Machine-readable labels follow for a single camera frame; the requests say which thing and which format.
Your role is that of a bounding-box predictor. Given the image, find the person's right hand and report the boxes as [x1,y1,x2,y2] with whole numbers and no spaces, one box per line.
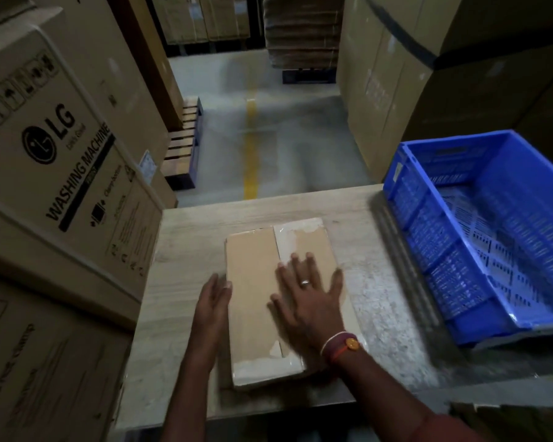
[269,252,347,359]

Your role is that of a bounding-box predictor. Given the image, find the person's left hand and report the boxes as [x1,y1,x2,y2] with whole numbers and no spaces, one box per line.
[190,273,234,362]

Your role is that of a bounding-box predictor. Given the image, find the taped cardboard package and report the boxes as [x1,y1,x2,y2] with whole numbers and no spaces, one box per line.
[224,217,366,390]

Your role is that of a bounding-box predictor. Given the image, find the person's left forearm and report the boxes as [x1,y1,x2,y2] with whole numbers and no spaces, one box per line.
[160,350,223,442]

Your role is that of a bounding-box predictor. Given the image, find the person's right forearm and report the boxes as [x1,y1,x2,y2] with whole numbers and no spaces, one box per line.
[334,347,448,442]

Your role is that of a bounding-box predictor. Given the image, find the orange wristband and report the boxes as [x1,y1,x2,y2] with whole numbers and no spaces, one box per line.
[328,333,361,364]

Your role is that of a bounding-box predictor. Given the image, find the blue plastic crate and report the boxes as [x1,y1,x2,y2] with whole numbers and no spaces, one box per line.
[382,129,553,349]

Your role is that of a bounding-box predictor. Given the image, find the large carton with line print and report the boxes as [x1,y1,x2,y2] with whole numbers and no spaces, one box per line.
[0,270,133,442]

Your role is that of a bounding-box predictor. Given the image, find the dark blue pallet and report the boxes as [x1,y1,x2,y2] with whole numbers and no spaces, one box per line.
[282,67,337,85]

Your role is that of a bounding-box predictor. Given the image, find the printed washing machine carton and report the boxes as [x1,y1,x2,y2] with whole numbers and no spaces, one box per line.
[0,6,165,328]

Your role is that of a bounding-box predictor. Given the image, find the stack of flat cardboard sheets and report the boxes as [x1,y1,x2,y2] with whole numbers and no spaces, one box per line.
[263,0,346,70]

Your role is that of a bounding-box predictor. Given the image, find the large dark brown carton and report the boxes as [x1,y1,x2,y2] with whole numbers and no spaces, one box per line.
[402,40,553,176]

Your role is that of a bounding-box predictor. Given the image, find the distant row of cartons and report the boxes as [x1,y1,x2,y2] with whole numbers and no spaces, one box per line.
[148,0,252,46]

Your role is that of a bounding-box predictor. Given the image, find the white thread bracelet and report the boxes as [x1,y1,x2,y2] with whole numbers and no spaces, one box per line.
[319,331,347,357]

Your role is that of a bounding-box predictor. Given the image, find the wooden pallet with blue frame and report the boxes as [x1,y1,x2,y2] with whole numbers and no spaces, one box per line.
[160,96,205,192]

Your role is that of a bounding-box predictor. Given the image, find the large carton with black strap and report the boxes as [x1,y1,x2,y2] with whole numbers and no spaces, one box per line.
[336,0,553,183]

